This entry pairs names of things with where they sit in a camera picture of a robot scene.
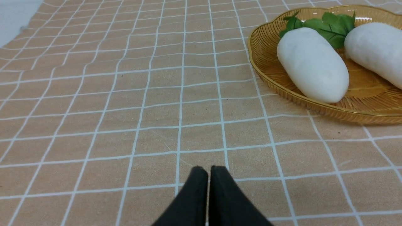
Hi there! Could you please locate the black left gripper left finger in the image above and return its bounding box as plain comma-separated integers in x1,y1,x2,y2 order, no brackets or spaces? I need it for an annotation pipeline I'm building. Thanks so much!
152,166,208,226

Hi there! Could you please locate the orange checkered tablecloth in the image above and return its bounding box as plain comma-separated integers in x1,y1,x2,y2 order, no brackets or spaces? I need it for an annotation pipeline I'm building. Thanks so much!
0,0,401,226

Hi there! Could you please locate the amber ribbed glass plate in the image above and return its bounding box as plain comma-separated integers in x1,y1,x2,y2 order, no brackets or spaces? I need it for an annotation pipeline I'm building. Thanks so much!
247,5,402,124

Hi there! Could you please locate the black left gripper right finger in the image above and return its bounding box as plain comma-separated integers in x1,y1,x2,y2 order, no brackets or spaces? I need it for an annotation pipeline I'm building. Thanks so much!
209,165,273,226

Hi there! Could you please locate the white radish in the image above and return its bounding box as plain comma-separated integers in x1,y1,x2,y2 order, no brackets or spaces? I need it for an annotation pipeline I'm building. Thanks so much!
303,12,402,90
277,12,349,104

